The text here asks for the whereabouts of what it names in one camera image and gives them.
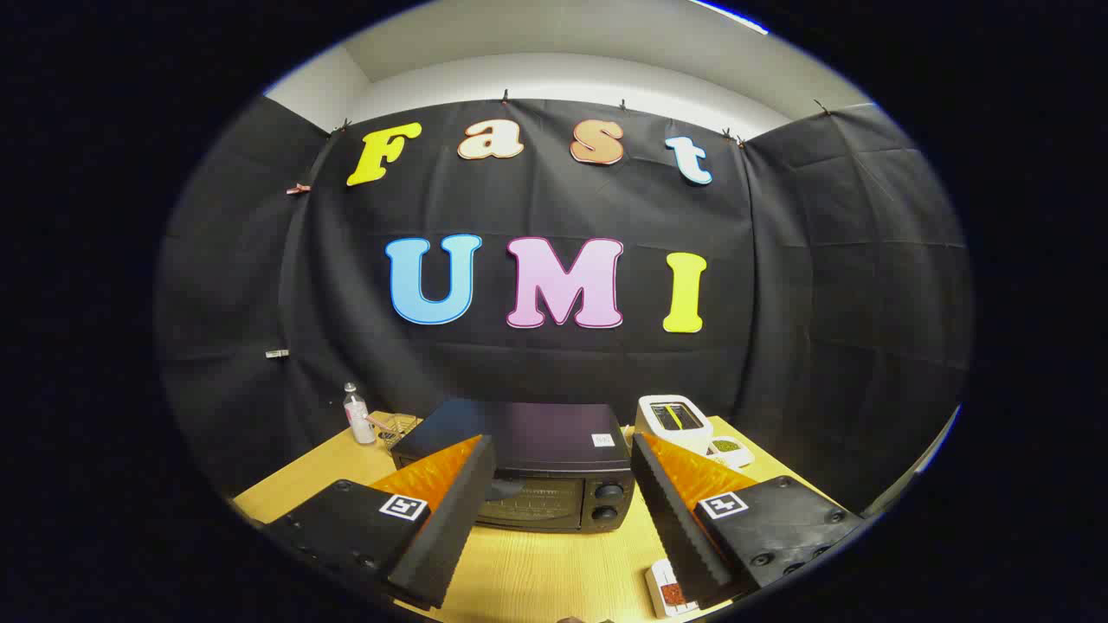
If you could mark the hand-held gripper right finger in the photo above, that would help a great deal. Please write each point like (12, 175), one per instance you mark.
(671, 519)

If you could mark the white ribbed tray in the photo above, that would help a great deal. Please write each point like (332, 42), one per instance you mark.
(658, 580)

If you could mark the white divided dish with beans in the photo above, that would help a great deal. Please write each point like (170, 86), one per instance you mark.
(727, 446)

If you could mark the white toaster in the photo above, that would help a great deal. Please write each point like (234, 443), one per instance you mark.
(651, 426)

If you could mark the black toaster oven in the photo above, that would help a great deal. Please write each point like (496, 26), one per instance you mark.
(537, 433)

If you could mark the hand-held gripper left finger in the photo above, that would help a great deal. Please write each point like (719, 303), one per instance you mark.
(450, 519)

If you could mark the brown roasted meat piece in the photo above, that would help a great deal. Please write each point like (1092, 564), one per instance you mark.
(671, 595)

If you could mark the small clear plastic bottle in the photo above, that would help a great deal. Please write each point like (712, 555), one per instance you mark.
(359, 424)

